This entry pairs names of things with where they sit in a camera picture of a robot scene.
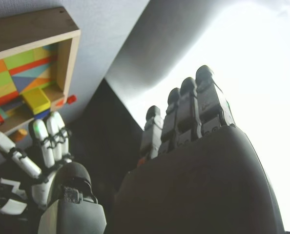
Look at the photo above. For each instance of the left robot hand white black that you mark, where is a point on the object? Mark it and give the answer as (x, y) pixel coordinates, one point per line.
(196, 182)

